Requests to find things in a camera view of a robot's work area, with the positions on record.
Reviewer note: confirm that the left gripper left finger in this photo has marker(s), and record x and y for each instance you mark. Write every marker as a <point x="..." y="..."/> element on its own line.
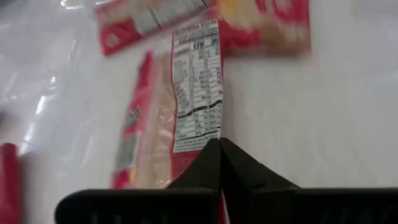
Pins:
<point x="199" y="177"/>

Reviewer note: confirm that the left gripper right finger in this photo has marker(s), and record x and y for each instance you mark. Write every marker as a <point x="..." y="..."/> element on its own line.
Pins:
<point x="248" y="186"/>

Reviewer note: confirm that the red Orville popcorn bag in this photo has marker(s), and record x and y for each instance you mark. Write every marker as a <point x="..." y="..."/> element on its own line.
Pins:
<point x="118" y="34"/>
<point x="280" y="37"/>
<point x="9" y="186"/>
<point x="196" y="93"/>

